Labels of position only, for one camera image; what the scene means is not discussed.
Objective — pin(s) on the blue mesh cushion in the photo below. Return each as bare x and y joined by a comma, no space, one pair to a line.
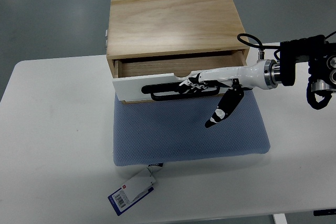
171,131

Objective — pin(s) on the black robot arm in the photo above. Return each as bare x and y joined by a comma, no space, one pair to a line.
319,54

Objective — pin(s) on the white table leg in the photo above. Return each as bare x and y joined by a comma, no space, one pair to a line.
280,219

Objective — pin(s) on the wooden drawer cabinet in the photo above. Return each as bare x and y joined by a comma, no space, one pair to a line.
147,28

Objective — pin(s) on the white blue product tag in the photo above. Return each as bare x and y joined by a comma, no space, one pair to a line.
132,191

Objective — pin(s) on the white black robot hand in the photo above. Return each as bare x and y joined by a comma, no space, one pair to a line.
236,80

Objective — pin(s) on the black table controller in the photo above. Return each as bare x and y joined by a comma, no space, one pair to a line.
324,212

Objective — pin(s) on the white drawer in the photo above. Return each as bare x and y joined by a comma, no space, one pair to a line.
130,75

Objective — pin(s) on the black drawer handle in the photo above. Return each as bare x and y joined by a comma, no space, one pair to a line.
169,91

